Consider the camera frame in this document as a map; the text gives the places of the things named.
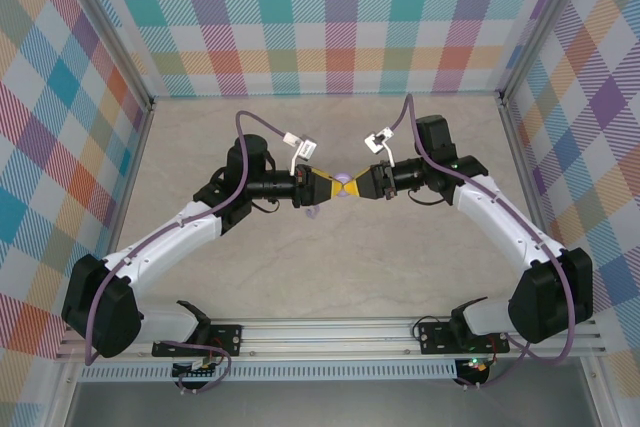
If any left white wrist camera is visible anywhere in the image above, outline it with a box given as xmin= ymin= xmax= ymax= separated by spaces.
xmin=282 ymin=131 xmax=319 ymax=173

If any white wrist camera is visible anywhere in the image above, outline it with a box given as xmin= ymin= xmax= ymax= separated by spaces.
xmin=282 ymin=131 xmax=319 ymax=173
xmin=363 ymin=127 xmax=396 ymax=168

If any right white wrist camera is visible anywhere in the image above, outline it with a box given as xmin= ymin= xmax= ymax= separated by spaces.
xmin=363 ymin=127 xmax=396 ymax=168

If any aluminium table side rail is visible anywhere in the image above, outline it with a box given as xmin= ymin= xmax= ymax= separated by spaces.
xmin=499 ymin=96 xmax=571 ymax=268
xmin=92 ymin=101 xmax=156 ymax=318

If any black power wire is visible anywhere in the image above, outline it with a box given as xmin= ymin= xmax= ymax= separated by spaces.
xmin=413 ymin=314 xmax=454 ymax=341

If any aluminium mounting rail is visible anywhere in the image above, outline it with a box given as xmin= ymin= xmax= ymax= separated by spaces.
xmin=54 ymin=315 xmax=609 ymax=361

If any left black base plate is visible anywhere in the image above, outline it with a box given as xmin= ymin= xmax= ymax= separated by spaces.
xmin=152 ymin=324 xmax=244 ymax=359

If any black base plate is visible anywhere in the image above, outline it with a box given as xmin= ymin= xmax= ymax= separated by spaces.
xmin=152 ymin=324 xmax=244 ymax=359
xmin=417 ymin=321 xmax=511 ymax=356

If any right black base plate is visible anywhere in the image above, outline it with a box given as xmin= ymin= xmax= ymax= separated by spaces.
xmin=417 ymin=321 xmax=511 ymax=356

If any slotted grey cable duct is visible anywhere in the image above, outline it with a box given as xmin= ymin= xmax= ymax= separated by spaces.
xmin=79 ymin=364 xmax=459 ymax=382

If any aluminium upright post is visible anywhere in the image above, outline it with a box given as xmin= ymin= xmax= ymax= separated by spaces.
xmin=58 ymin=0 xmax=156 ymax=113
xmin=499 ymin=0 xmax=589 ymax=103

